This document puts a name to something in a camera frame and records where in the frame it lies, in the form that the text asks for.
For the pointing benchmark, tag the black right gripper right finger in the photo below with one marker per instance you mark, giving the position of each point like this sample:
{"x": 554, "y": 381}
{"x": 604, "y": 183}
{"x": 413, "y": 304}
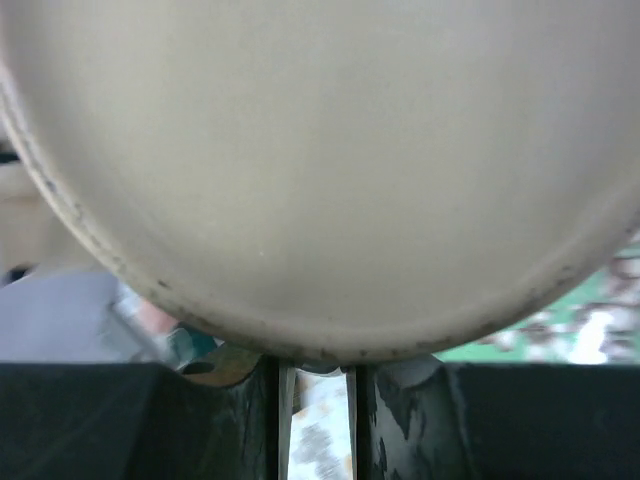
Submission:
{"x": 425, "y": 419}

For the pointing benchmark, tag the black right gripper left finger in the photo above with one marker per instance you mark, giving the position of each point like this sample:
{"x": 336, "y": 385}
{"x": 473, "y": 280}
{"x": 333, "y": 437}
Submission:
{"x": 137, "y": 421}

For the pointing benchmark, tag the beige floral mug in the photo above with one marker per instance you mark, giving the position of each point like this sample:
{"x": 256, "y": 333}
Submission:
{"x": 339, "y": 181}

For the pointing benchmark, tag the floral table mat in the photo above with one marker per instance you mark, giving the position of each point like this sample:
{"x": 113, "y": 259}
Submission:
{"x": 320, "y": 443}

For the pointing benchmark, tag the green floral tray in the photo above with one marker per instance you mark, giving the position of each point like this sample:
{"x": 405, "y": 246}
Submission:
{"x": 596, "y": 323}

